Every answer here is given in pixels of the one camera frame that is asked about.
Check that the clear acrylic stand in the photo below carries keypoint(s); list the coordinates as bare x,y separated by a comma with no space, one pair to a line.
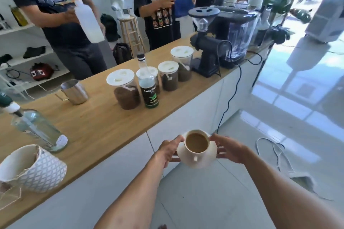
10,196

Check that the steel milk pitcher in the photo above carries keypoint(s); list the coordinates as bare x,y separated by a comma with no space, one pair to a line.
75,92

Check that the white shelf unit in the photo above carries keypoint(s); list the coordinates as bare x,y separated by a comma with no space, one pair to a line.
16,46

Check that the red and white mask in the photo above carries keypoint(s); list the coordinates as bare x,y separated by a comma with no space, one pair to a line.
41,71

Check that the clear jar with white lid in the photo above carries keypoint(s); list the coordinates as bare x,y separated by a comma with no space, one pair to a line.
156,81
126,94
168,78
184,62

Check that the white saucer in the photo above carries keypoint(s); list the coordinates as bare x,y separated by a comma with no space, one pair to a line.
200,160

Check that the person's left thumb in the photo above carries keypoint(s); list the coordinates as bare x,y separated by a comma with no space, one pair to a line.
178,139

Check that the blue cloth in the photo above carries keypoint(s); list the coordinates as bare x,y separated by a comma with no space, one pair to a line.
182,4

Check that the dark labelled syrup bottle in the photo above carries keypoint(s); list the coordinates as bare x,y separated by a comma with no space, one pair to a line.
149,89

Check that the white coffee cup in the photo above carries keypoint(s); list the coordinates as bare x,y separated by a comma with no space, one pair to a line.
197,143

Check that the white plastic bottle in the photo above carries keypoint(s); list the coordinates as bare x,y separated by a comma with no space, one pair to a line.
88,22

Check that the green potted plant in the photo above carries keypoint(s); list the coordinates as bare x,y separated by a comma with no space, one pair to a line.
279,3

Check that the clear glass bottle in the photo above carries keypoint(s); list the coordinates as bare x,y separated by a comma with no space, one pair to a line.
37,126

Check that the person's left hand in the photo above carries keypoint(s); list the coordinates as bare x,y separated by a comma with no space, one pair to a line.
166,151

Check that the black folded cloth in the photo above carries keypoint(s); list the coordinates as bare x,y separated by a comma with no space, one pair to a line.
34,52

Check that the person's right thumb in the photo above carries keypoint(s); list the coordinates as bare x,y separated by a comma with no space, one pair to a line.
215,137

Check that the black blender with clear jug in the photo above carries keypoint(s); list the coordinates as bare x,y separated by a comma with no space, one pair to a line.
236,35

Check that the black coffee grinder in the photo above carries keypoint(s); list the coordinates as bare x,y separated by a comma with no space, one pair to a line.
207,46

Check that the person's left forearm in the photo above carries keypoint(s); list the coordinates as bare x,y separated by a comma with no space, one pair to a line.
134,196

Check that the white fan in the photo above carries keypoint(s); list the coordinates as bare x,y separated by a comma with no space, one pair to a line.
117,4

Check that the white patterned coffee dripper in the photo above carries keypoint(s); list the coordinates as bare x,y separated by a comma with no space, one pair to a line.
40,169

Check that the person's right hand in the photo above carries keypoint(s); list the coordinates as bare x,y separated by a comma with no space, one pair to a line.
233,151

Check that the person's right forearm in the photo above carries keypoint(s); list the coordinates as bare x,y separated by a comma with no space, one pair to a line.
285,194

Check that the white air cooler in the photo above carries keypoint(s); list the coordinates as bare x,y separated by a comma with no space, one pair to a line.
326,19

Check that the white counter cabinet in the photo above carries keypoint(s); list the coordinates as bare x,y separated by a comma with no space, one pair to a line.
107,172

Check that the wooden stool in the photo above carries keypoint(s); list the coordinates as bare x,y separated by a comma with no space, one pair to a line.
130,33

